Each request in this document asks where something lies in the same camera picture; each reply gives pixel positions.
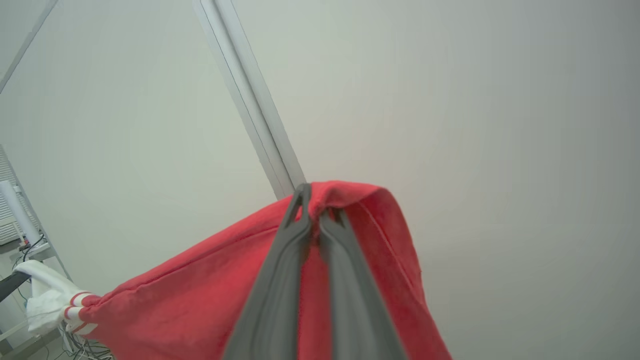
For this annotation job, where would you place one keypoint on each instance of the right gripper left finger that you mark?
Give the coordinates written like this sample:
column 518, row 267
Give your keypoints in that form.
column 275, row 290

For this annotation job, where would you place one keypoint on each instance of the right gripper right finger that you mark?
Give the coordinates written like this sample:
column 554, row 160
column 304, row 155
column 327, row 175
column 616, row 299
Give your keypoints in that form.
column 360, row 300

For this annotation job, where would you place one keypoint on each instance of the red shirt with striped trim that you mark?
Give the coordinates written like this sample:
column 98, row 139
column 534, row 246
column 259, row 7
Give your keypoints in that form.
column 190, row 310

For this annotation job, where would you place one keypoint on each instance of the black flat board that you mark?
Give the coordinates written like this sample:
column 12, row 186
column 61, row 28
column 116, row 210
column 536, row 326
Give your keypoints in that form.
column 11, row 285

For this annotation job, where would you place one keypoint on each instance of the white paper roll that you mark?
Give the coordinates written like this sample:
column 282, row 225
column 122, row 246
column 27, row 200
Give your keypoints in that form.
column 20, row 215

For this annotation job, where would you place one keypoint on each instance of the grey partition frame post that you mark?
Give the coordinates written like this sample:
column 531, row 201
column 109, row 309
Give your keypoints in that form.
column 250, row 100
column 27, row 42

